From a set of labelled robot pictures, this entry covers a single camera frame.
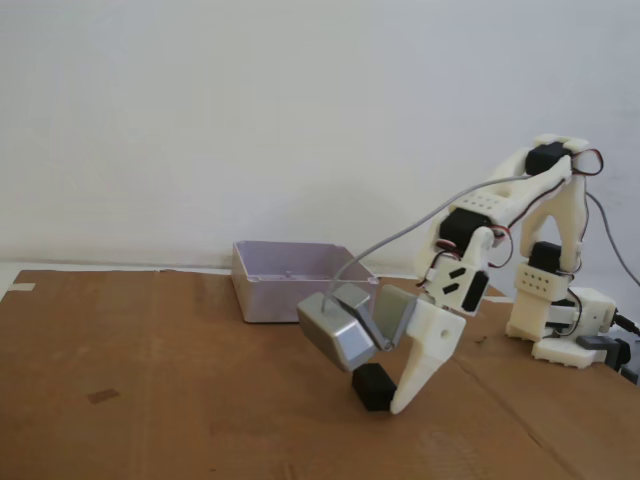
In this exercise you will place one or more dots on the brown cardboard sheet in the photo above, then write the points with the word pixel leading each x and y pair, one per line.
pixel 200 400

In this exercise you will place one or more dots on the grey open plastic box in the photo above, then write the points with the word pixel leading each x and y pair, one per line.
pixel 270 305

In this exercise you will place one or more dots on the silver webcam with clip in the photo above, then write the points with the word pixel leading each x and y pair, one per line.
pixel 330 330

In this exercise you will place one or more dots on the black rectangular block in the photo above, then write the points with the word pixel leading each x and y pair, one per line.
pixel 372 390

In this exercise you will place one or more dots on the cream gripper black servo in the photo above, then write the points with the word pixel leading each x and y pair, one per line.
pixel 434 327

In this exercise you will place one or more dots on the white tape piece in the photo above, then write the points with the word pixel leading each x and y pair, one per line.
pixel 22 287

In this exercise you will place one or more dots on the cream 3D-printed robot arm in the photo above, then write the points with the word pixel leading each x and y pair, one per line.
pixel 542 285

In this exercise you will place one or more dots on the grey and black table clamp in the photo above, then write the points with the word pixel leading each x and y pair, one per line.
pixel 592 343

